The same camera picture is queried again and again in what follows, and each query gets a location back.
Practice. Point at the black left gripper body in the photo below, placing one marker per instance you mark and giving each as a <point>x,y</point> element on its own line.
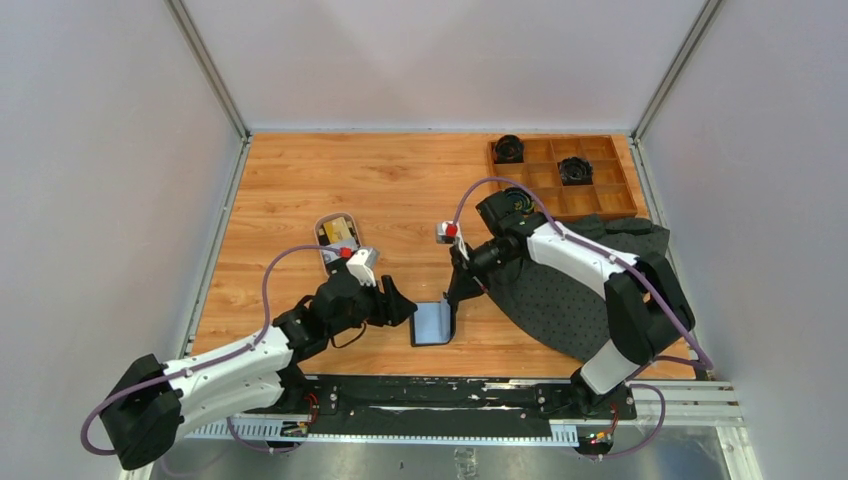
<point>368,307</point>

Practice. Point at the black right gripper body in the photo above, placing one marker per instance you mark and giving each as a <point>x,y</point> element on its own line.
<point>483,260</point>

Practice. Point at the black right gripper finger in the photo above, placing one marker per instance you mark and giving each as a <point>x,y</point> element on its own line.
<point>468,286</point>
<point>452,294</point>

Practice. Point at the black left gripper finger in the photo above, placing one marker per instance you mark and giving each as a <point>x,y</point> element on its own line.
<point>397,309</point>
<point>390,292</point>

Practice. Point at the black card holder wallet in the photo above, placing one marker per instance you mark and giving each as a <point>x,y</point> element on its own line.
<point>432,324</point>

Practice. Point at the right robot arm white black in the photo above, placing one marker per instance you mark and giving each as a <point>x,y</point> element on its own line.
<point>646,308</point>

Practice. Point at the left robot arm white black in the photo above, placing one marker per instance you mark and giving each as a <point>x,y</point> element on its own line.
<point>154,404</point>

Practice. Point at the white credit card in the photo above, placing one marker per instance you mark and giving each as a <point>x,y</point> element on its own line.
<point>332,253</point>

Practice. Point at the pink oval card tray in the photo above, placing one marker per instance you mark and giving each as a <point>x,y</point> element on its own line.
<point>321,240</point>

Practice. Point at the black rolled belt green pattern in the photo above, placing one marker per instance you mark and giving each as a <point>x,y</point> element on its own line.
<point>521,200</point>

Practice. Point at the dark grey dotted cloth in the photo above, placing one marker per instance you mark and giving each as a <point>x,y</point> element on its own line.
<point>557,310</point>

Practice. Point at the black rolled belt top left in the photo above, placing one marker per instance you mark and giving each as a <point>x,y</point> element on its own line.
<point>508,149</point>

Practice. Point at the black rolled belt middle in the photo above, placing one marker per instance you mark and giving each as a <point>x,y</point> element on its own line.
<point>575,171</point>

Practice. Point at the wooden compartment tray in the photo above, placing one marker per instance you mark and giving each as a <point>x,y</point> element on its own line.
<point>610,196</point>

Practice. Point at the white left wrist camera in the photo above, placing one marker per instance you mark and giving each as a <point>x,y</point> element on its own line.
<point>361,265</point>

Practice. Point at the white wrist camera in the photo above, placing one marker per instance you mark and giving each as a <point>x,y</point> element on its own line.
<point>361,265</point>
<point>450,234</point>

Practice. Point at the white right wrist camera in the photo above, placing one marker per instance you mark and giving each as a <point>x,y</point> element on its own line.
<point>450,234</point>

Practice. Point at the aluminium frame rail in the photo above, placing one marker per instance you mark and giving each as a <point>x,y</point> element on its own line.
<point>660,404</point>

